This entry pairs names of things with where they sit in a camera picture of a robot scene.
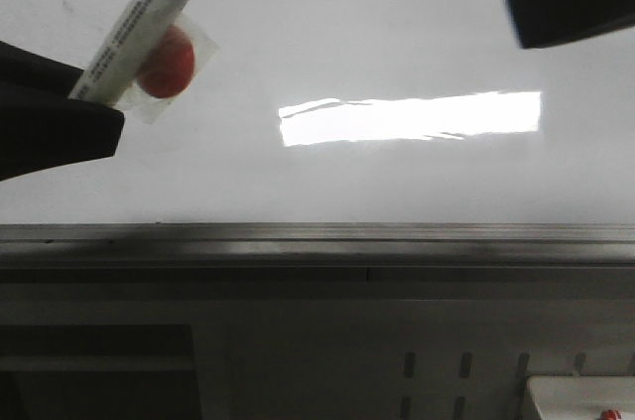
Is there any red round magnet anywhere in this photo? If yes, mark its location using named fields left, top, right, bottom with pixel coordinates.
left=114, top=13, right=218, bottom=124

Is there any white whiteboard marker pen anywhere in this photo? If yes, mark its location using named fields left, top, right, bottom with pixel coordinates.
left=69, top=0, right=190, bottom=107

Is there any white bin with red item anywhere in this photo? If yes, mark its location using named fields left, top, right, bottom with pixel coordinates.
left=520, top=376, right=634, bottom=419

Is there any grey metal whiteboard frame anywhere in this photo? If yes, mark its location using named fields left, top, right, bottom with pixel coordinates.
left=1, top=223, right=634, bottom=283

